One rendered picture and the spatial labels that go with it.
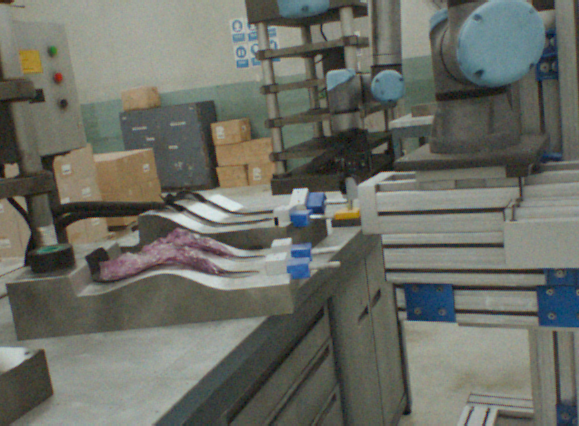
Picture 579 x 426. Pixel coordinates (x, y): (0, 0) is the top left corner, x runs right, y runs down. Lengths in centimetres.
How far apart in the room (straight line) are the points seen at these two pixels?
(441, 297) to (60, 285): 68
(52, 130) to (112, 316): 103
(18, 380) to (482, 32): 78
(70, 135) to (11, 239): 348
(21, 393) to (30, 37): 136
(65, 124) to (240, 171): 627
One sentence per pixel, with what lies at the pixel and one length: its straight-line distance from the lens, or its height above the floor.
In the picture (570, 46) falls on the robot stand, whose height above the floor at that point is 118.
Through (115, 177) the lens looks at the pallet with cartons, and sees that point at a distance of 608.
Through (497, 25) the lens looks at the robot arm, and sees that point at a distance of 97.
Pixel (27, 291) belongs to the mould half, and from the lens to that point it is 126.
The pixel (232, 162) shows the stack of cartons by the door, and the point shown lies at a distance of 842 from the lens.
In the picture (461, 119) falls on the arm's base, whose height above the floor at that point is 109.
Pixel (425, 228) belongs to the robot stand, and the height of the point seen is 91.
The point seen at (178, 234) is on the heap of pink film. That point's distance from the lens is 133.
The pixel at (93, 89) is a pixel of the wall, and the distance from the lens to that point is 994.
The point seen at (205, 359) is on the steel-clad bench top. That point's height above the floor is 80.
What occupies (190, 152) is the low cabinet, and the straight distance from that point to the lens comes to 855.
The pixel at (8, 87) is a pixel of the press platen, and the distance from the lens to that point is 186.
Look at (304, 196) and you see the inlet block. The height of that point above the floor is 92.
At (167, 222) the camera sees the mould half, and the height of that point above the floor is 91.
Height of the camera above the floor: 118
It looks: 11 degrees down
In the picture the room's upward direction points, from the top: 8 degrees counter-clockwise
